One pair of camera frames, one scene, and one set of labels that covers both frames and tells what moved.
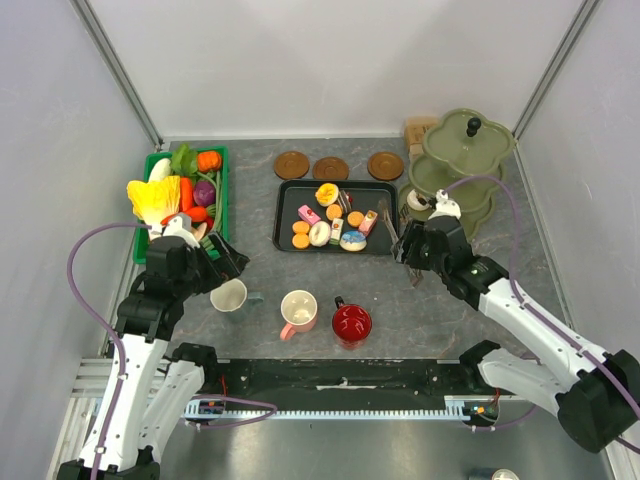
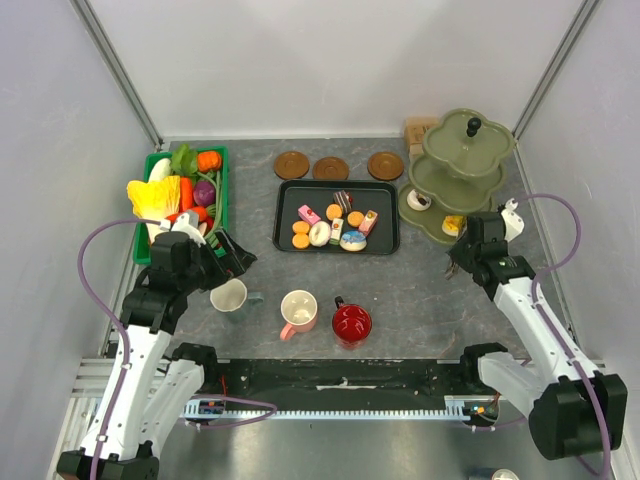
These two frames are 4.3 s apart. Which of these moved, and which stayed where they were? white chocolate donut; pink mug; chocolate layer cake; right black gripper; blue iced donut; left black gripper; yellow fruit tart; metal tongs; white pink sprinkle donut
Moved: yellow fruit tart; metal tongs; right black gripper
Stayed: chocolate layer cake; blue iced donut; pink mug; white chocolate donut; white pink sprinkle donut; left black gripper
